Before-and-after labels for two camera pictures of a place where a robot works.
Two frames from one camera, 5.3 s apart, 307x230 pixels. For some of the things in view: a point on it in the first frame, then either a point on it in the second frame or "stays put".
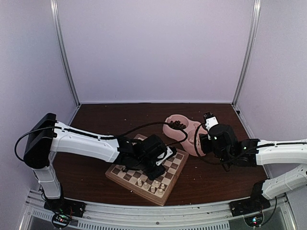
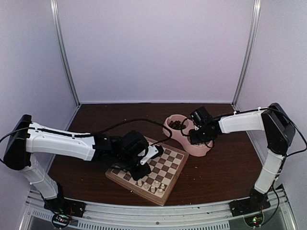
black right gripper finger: [204, 143] → [194, 136]
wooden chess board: [158, 190] stays put
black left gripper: [153, 175] → [136, 176]
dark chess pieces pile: [177, 124] stays put
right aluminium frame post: [246, 62] stays put
